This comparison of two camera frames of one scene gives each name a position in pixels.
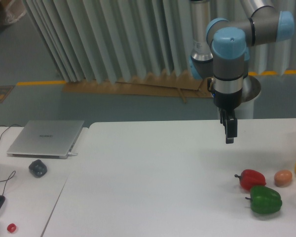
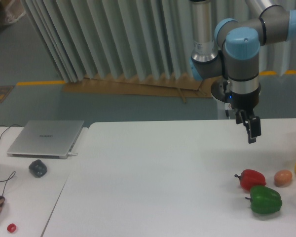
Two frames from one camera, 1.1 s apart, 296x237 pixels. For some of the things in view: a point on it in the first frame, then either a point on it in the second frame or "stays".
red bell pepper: (249, 178) stays
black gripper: (228, 101) to (241, 101)
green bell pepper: (264, 200) stays
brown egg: (282, 178) stays
